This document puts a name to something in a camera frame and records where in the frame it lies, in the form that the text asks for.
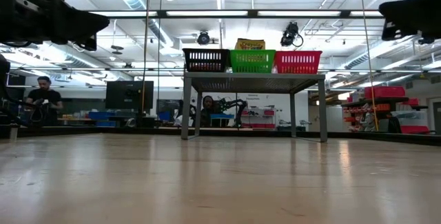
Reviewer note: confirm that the black aluminium table frame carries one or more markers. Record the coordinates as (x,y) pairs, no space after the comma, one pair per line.
(379,137)

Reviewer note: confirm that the black shelf rack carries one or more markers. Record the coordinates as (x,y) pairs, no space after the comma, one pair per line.
(375,100)

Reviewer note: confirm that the blue storage bin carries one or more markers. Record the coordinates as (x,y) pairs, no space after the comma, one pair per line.
(101,115)

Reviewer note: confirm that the thin yellow pole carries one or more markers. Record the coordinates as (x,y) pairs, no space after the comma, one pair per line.
(368,55)

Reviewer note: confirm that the person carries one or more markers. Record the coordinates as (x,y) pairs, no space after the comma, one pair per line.
(44,100)
(207,108)

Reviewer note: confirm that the green plastic basket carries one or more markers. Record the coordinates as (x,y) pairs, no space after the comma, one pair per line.
(252,62)

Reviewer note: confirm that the grey perforated metal shelf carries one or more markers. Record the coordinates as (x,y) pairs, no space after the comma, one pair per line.
(255,79)

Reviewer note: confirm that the black overhead frame bar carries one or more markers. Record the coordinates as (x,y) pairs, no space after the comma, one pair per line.
(251,13)

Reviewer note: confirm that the black background robot arm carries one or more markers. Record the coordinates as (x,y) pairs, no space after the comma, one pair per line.
(234,104)

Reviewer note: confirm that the black plastic basket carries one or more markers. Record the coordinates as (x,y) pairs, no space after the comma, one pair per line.
(206,60)

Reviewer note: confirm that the black round ceiling fixture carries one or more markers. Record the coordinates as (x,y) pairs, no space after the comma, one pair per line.
(203,38)

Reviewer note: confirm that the black monitor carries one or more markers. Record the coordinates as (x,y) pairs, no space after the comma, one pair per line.
(129,95)

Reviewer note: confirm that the red plastic basket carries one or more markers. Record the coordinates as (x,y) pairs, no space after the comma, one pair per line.
(298,62)

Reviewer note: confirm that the shelf unit with red bins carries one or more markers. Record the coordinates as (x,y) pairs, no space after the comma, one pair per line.
(258,124)

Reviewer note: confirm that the yellow Crayola crayon box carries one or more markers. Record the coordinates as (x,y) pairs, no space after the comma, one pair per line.
(250,44)

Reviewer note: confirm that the red storage bin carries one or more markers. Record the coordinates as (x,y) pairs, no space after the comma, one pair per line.
(384,92)
(414,129)

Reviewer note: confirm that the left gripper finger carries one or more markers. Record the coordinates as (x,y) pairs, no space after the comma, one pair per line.
(87,43)
(79,22)

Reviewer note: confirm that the black ceiling disc fixture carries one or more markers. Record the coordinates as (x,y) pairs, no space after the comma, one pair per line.
(117,48)

